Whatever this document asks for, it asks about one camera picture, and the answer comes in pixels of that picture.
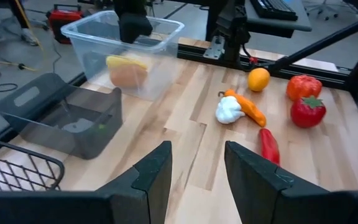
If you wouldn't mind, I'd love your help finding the smooth orange round vegetable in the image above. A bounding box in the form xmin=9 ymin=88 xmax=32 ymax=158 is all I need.
xmin=109 ymin=63 xmax=149 ymax=88

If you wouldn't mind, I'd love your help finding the yellow lemon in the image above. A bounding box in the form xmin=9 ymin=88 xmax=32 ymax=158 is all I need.
xmin=247 ymin=67 xmax=271 ymax=93

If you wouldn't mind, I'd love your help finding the black wire basket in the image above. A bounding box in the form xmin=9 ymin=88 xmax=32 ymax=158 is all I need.
xmin=0 ymin=135 xmax=65 ymax=192

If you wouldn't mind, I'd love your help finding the red and black toolbox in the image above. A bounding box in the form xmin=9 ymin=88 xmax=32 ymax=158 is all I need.
xmin=47 ymin=3 xmax=85 ymax=44

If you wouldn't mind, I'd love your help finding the person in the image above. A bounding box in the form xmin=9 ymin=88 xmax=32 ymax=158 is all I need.
xmin=0 ymin=0 xmax=40 ymax=47

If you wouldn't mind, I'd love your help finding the grey plastic bin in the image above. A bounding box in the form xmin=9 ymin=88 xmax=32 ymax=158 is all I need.
xmin=0 ymin=72 xmax=124 ymax=160

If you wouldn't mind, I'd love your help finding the yellow floor cable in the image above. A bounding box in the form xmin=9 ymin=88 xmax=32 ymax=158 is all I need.
xmin=0 ymin=0 xmax=45 ymax=72

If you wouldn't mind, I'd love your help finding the yellow squash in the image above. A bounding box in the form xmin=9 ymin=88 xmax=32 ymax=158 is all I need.
xmin=106 ymin=55 xmax=149 ymax=71

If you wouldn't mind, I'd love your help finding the long orange pepper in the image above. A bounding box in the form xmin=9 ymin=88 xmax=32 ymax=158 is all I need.
xmin=218 ymin=89 xmax=267 ymax=128

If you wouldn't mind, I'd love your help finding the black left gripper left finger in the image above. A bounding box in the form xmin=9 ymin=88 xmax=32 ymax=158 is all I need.
xmin=96 ymin=140 xmax=173 ymax=224

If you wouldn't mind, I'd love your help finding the orange pumpkin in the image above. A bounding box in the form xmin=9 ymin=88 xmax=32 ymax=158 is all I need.
xmin=286 ymin=74 xmax=323 ymax=102

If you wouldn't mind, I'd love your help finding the white garlic bulb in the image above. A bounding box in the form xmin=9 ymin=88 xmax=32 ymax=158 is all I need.
xmin=215 ymin=95 xmax=247 ymax=125

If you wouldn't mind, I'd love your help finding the long red pepper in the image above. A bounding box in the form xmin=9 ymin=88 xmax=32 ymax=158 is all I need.
xmin=259 ymin=128 xmax=281 ymax=166

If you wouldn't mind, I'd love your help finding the black keyboard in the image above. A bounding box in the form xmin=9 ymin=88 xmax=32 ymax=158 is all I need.
xmin=249 ymin=0 xmax=298 ymax=22

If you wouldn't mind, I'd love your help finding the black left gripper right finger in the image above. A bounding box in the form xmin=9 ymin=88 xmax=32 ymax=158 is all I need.
xmin=224 ymin=140 xmax=332 ymax=224

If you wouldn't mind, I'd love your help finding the grey desk with keyboard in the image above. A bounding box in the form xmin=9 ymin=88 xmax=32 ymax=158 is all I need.
xmin=244 ymin=0 xmax=313 ymax=39

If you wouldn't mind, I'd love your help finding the red bell pepper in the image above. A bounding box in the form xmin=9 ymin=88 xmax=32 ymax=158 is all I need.
xmin=290 ymin=95 xmax=327 ymax=129

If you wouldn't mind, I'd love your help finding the clear plastic bin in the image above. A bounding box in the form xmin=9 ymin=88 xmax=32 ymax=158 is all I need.
xmin=60 ymin=9 xmax=186 ymax=102

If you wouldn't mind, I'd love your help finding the grey metal bracket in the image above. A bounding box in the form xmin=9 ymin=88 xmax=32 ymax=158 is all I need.
xmin=203 ymin=35 xmax=226 ymax=60

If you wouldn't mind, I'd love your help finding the office chair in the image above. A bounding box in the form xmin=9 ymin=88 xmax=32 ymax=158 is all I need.
xmin=303 ymin=0 xmax=347 ymax=21

